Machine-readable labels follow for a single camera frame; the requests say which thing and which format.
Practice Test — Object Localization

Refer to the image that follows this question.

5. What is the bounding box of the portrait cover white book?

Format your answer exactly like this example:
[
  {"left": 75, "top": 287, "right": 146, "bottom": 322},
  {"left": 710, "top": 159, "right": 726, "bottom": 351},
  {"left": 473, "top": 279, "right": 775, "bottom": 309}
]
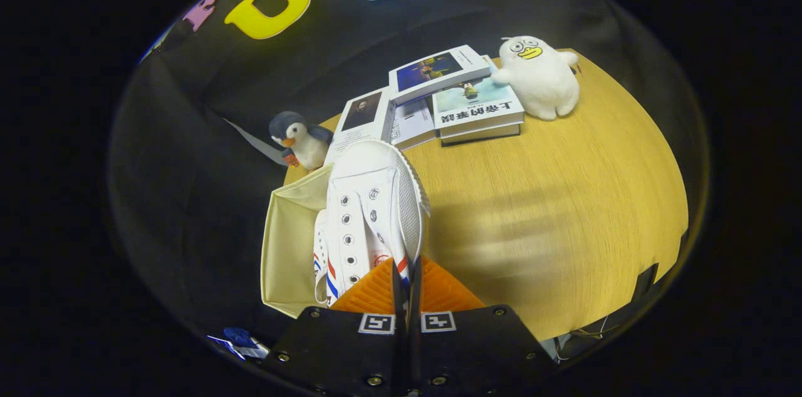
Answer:
[{"left": 325, "top": 86, "right": 397, "bottom": 163}]

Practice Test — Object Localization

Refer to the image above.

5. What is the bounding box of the white text cover book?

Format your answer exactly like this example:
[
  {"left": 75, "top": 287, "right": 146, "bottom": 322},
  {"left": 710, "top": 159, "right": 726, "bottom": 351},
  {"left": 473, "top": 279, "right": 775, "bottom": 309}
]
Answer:
[{"left": 390, "top": 96, "right": 437, "bottom": 151}]

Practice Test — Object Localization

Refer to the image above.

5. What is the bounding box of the white duck plush toy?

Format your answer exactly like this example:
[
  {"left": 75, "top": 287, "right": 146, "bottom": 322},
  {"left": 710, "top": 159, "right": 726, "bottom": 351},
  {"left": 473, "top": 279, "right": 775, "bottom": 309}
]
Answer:
[{"left": 491, "top": 36, "right": 580, "bottom": 121}]

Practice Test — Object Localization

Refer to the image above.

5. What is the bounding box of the grey penguin plush toy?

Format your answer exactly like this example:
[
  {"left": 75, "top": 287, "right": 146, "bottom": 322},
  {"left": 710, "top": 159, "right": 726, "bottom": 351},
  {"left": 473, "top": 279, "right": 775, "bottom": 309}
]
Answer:
[{"left": 269, "top": 111, "right": 334, "bottom": 171}]

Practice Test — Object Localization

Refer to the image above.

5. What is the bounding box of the beige fabric storage box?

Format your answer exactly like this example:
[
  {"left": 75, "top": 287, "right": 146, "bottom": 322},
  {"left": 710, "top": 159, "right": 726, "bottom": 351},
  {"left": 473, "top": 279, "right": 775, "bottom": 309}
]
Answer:
[{"left": 261, "top": 162, "right": 336, "bottom": 319}]

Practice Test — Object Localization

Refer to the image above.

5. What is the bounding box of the black backdrop cloth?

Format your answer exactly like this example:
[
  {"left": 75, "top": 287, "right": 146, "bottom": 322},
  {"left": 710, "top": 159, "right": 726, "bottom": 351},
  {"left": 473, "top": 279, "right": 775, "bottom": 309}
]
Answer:
[{"left": 108, "top": 0, "right": 709, "bottom": 348}]

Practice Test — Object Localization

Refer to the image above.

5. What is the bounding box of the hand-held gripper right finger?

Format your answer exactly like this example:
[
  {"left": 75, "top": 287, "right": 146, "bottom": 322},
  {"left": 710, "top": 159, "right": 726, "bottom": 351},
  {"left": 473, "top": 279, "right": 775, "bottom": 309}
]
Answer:
[{"left": 410, "top": 256, "right": 558, "bottom": 397}]

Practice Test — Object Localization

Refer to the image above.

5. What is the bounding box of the thick white book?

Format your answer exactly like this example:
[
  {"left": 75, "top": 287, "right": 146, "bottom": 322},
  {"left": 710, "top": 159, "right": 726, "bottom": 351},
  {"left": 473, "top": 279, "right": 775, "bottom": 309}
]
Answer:
[{"left": 440, "top": 123, "right": 522, "bottom": 147}]

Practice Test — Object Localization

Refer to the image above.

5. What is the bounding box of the blue picture cover book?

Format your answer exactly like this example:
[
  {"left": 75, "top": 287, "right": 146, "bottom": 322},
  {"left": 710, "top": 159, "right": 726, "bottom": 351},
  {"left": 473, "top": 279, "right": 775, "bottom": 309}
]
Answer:
[{"left": 388, "top": 44, "right": 492, "bottom": 106}]

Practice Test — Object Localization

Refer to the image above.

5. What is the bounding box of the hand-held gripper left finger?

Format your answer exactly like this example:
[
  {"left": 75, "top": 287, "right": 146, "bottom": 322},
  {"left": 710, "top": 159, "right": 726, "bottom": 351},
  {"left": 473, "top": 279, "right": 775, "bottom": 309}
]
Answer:
[{"left": 266, "top": 257, "right": 411, "bottom": 397}]

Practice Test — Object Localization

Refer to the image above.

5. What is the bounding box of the teal cover book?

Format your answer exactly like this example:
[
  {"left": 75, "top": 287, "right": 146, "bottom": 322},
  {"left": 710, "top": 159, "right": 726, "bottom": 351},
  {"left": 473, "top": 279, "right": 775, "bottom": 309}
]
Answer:
[{"left": 432, "top": 76, "right": 526, "bottom": 138}]

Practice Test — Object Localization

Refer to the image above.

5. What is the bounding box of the white canvas shoe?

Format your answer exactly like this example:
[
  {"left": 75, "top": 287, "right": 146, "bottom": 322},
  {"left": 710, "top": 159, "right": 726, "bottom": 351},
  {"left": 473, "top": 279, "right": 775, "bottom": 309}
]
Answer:
[
  {"left": 313, "top": 209, "right": 342, "bottom": 309},
  {"left": 326, "top": 139, "right": 432, "bottom": 316}
]

